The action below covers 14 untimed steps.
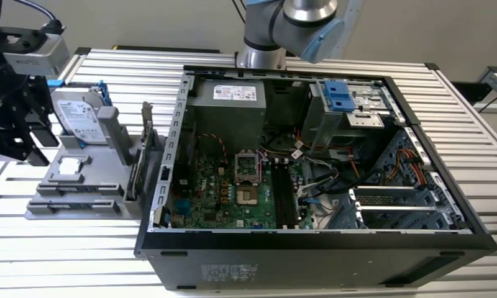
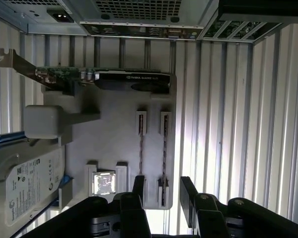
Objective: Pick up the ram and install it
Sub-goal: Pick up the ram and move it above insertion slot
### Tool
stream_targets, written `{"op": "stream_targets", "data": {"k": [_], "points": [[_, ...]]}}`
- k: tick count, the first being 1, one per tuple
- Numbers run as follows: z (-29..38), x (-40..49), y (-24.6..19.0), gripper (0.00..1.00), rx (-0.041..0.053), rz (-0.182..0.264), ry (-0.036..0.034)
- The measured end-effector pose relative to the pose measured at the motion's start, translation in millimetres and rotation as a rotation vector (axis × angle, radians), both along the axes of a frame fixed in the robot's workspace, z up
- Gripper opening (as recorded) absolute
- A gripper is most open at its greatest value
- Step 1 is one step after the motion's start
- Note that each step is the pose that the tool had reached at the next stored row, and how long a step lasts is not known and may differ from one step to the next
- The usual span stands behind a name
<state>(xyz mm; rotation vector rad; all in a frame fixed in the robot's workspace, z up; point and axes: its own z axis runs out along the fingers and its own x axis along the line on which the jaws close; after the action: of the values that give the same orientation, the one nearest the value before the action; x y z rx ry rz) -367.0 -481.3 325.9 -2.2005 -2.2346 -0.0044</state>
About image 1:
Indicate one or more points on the blue port connector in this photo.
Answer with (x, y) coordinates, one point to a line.
(182, 207)

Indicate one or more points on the black PC case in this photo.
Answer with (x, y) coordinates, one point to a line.
(274, 264)

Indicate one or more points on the metal drive cage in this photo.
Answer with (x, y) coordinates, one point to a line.
(327, 130)

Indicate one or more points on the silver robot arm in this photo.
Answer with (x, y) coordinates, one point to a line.
(274, 21)

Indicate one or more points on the green motherboard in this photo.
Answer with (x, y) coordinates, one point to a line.
(236, 217)

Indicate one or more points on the silver CPU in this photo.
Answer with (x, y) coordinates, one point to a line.
(71, 166)

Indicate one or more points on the hard disk in blue carrier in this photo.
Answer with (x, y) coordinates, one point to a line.
(79, 115)

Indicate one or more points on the green graphics card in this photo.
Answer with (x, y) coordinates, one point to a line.
(142, 161)

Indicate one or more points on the grey power supply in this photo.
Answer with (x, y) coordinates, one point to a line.
(228, 124)

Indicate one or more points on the orange square inductor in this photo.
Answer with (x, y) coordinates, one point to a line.
(223, 200)

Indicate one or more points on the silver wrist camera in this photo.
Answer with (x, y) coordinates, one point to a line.
(38, 59)

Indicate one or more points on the black RAM slot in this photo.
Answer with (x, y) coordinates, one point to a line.
(292, 192)
(287, 192)
(278, 192)
(282, 192)

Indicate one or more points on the black square chip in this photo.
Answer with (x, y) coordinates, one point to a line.
(211, 216)

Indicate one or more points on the CPU socket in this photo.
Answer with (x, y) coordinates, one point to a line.
(247, 196)

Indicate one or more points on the grey parts rack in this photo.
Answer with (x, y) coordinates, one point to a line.
(103, 167)

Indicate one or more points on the blue plastic drive carrier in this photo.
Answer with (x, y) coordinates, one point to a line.
(338, 96)

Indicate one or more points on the metal disk bay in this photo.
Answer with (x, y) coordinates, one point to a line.
(394, 208)

